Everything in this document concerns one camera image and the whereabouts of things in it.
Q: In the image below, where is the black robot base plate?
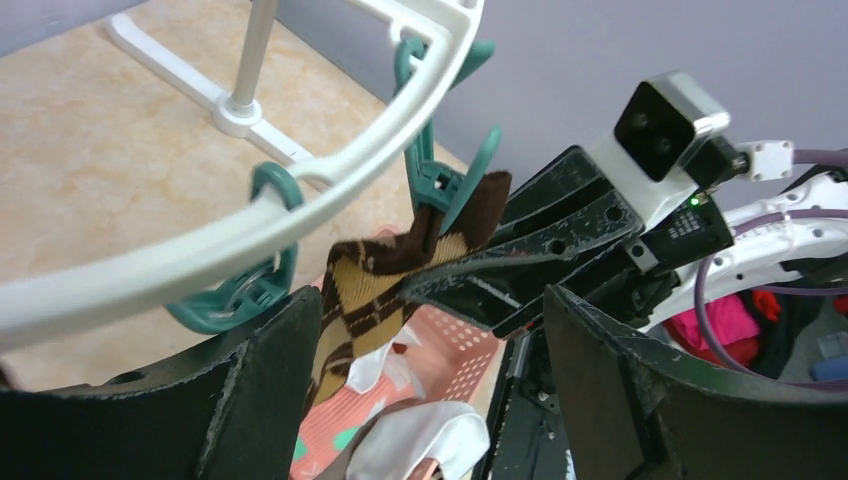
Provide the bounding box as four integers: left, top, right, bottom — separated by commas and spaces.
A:
472, 330, 576, 480

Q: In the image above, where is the white drying rack stand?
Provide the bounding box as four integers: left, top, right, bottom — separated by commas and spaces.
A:
107, 0, 313, 165

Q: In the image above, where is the pink dotted sock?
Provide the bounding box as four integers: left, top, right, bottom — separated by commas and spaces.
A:
290, 375, 416, 479

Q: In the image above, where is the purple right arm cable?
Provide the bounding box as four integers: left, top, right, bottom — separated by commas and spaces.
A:
692, 148, 848, 392

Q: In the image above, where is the brown argyle sock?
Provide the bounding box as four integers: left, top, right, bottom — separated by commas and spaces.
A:
306, 171, 512, 408

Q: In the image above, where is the teal clothes clip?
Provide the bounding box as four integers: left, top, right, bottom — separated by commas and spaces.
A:
165, 162, 303, 335
394, 37, 502, 234

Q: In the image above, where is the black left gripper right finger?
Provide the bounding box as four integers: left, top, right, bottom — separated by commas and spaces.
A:
544, 286, 847, 479

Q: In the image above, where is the white oval clip hanger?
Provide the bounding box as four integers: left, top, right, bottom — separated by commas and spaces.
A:
1, 1, 484, 351

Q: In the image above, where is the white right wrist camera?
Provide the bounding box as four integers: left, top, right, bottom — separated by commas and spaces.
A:
582, 70, 796, 230

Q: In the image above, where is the white black striped sock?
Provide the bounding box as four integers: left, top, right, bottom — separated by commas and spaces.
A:
345, 400, 490, 480
346, 326, 426, 398

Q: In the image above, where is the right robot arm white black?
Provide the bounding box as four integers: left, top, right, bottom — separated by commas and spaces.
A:
401, 146, 847, 338

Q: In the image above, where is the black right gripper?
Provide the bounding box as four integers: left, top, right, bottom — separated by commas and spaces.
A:
401, 146, 733, 333

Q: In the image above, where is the white black striped sock front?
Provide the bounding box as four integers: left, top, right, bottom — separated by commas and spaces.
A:
346, 326, 426, 398

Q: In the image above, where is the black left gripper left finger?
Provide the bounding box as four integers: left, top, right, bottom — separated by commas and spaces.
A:
1, 287, 321, 479

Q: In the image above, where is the pink plastic basket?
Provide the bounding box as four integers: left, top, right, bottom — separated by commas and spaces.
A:
311, 225, 502, 405

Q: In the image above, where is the magenta red cloth pile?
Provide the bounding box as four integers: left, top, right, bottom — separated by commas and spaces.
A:
662, 290, 784, 368

